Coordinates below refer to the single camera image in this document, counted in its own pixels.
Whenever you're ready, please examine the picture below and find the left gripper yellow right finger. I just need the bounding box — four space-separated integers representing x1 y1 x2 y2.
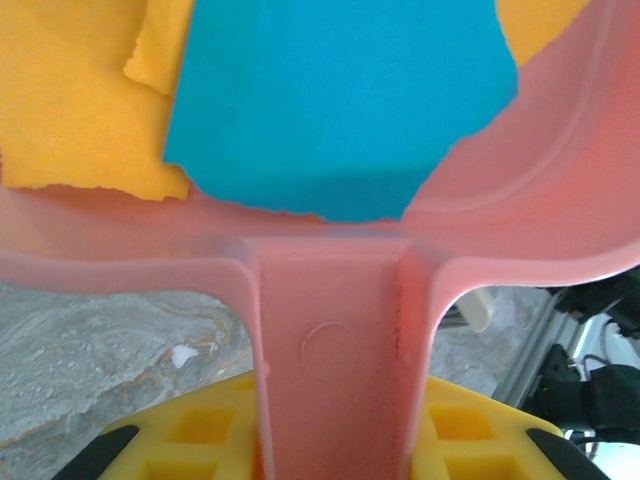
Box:
410 375 609 480

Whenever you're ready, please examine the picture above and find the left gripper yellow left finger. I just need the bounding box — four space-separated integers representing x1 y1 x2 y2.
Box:
52 370 274 480

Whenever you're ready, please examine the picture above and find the wooden hand brush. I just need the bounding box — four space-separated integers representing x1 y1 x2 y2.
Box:
442 288 496 335

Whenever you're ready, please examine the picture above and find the pink plastic dustpan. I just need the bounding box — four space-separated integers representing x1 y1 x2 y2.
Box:
0 0 640 480

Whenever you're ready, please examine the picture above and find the orange paper scrap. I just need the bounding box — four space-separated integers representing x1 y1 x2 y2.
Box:
122 0 197 96
496 0 594 67
0 0 194 202

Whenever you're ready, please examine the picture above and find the blue paper scrap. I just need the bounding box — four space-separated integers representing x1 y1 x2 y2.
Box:
162 0 521 225

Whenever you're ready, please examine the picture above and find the wide aluminium mounting rail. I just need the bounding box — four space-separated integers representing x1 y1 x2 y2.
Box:
499 292 581 419

